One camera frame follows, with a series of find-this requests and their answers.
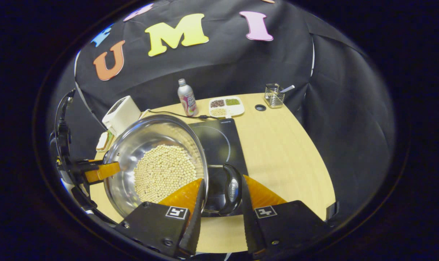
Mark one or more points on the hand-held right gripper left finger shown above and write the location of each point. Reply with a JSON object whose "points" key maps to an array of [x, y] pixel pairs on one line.
{"points": [[157, 228]]}

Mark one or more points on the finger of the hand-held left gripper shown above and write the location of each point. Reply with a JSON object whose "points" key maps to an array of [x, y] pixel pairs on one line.
{"points": [[103, 171]]}

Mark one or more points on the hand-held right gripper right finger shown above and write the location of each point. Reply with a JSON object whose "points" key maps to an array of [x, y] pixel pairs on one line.
{"points": [[288, 228]]}

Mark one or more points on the black induction cooktop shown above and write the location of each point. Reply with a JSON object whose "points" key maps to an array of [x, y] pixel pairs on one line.
{"points": [[219, 141]]}

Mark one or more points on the sandwich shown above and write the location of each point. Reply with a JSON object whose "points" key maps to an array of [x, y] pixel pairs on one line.
{"points": [[102, 141]]}

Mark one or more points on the pale green sandwich plate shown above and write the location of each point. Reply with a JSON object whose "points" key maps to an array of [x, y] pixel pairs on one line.
{"points": [[110, 139]]}

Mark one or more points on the soybeans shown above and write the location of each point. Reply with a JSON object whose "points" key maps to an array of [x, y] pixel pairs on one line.
{"points": [[165, 174]]}

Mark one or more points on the white toaster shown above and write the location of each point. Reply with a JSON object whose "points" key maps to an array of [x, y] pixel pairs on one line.
{"points": [[121, 116]]}

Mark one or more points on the printed drink bottle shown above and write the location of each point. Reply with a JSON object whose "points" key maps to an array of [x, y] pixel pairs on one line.
{"points": [[187, 99]]}

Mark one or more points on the white divided tray of beans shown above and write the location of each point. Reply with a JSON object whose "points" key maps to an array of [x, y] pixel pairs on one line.
{"points": [[226, 107]]}

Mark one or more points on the black backdrop cloth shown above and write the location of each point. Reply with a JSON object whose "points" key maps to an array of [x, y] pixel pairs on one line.
{"points": [[241, 65]]}

